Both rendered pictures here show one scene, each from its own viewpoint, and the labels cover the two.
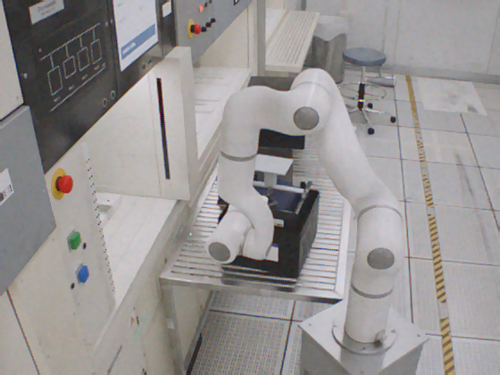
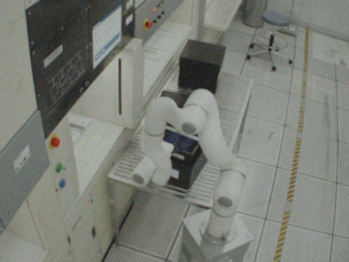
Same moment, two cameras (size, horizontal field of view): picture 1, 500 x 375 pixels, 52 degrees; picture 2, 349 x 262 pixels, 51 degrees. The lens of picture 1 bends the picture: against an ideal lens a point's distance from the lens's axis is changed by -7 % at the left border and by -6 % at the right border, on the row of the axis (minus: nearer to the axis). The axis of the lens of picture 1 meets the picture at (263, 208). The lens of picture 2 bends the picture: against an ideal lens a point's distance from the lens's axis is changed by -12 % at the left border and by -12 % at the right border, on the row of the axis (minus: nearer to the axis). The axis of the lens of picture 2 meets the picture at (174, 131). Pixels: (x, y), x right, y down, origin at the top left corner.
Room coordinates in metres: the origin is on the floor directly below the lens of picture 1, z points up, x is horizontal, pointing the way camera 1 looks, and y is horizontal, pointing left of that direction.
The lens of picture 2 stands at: (-0.09, -0.14, 2.43)
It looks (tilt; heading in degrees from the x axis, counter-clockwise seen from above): 41 degrees down; 5
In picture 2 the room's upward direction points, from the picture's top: 5 degrees clockwise
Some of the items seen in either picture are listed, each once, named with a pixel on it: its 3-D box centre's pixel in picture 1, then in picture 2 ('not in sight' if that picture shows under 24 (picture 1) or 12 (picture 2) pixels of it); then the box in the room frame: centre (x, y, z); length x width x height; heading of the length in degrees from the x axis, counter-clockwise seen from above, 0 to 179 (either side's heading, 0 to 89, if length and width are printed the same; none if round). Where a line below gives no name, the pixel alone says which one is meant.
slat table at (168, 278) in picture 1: (278, 256); (187, 161); (1.94, -0.07, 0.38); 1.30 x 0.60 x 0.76; 170
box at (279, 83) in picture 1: (277, 111); (201, 65); (2.40, -0.07, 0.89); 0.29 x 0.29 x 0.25; 84
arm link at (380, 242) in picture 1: (378, 256); (227, 196); (1.08, -0.29, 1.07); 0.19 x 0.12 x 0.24; 170
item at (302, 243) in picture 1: (270, 226); (178, 154); (1.52, -0.02, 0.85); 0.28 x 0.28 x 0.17; 72
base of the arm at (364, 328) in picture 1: (368, 308); (221, 219); (1.11, -0.30, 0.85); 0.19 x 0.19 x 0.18
